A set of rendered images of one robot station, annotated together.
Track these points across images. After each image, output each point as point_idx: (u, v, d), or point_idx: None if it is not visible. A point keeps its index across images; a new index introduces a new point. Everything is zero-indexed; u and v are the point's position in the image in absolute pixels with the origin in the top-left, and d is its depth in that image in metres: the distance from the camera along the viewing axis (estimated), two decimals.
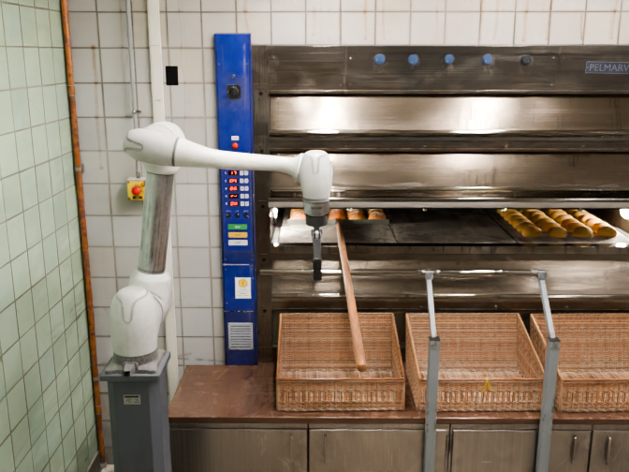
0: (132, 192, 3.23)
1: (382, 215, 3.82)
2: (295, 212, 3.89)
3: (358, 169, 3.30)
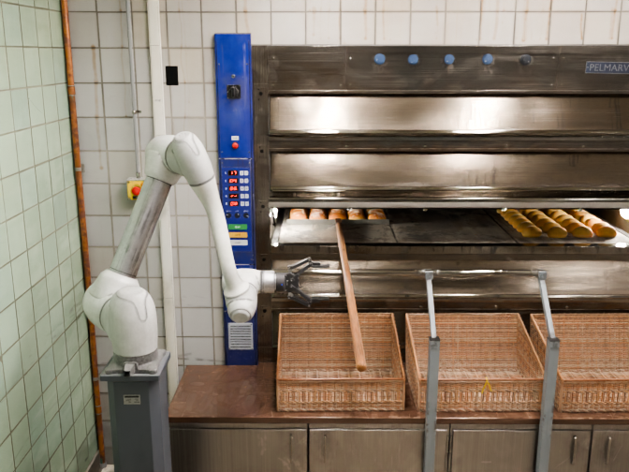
0: (132, 192, 3.23)
1: (382, 215, 3.82)
2: (295, 212, 3.89)
3: (358, 169, 3.30)
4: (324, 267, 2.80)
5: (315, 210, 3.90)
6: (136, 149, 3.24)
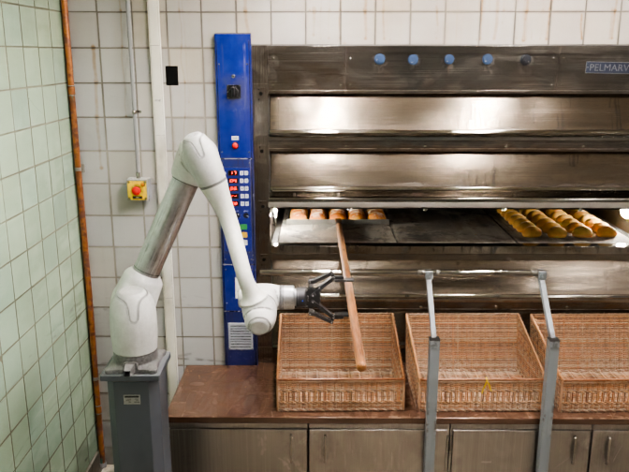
0: (132, 192, 3.23)
1: (382, 215, 3.82)
2: (295, 212, 3.89)
3: (358, 169, 3.30)
4: (347, 281, 2.61)
5: (315, 210, 3.90)
6: (136, 149, 3.24)
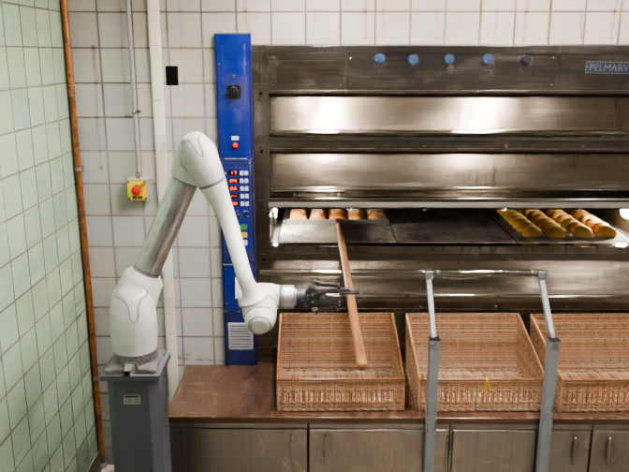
0: (132, 192, 3.23)
1: (382, 215, 3.82)
2: (295, 212, 3.89)
3: (358, 169, 3.30)
4: (354, 293, 2.62)
5: (315, 210, 3.89)
6: (136, 149, 3.24)
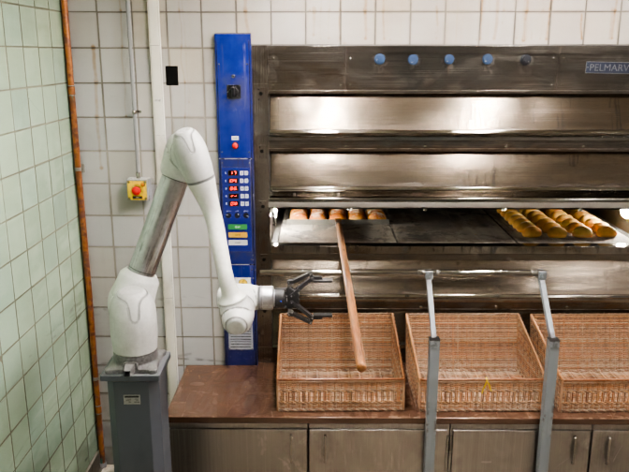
0: (132, 192, 3.23)
1: (382, 215, 3.82)
2: (295, 212, 3.89)
3: (358, 169, 3.30)
4: (326, 281, 2.61)
5: (315, 210, 3.89)
6: (136, 149, 3.24)
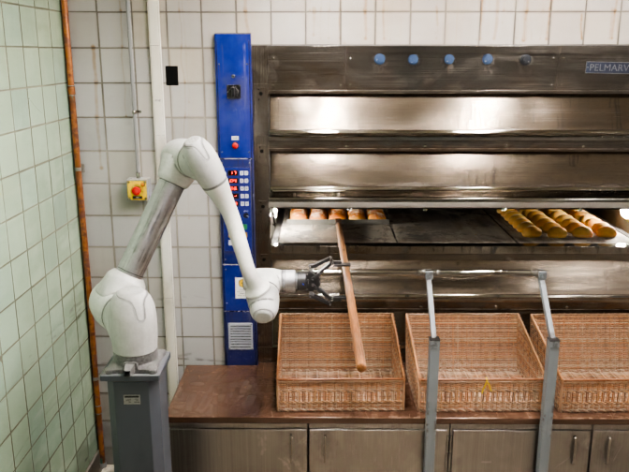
0: (132, 192, 3.23)
1: (382, 215, 3.82)
2: (295, 212, 3.89)
3: (358, 169, 3.30)
4: (345, 266, 2.80)
5: (315, 210, 3.89)
6: (136, 149, 3.24)
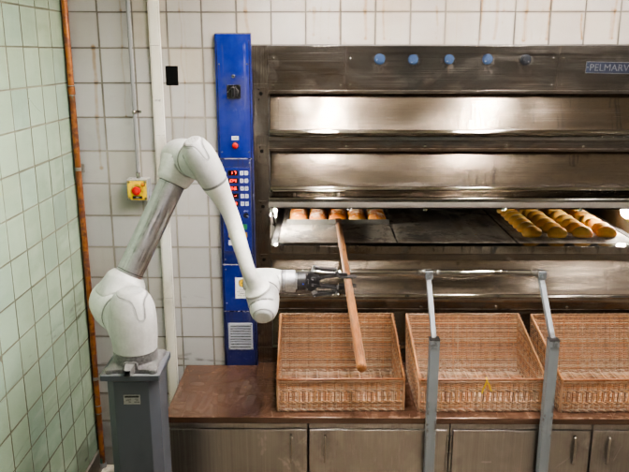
0: (132, 192, 3.23)
1: (382, 215, 3.82)
2: (295, 212, 3.89)
3: (358, 169, 3.30)
4: (351, 277, 2.81)
5: (315, 210, 3.89)
6: (136, 149, 3.24)
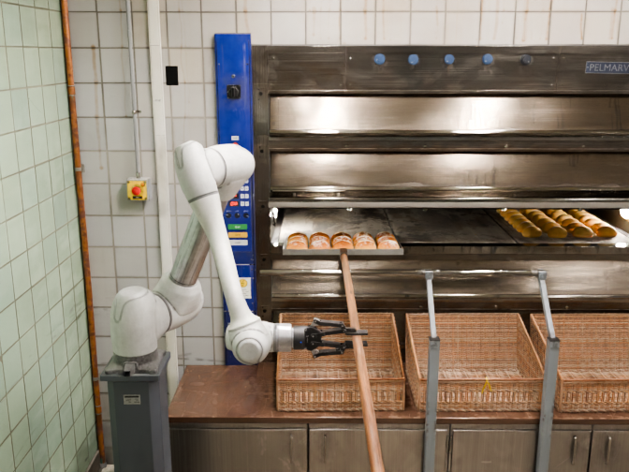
0: (132, 192, 3.23)
1: (395, 244, 3.25)
2: (293, 240, 3.32)
3: (358, 169, 3.30)
4: (360, 334, 2.24)
5: (316, 237, 3.33)
6: (136, 149, 3.24)
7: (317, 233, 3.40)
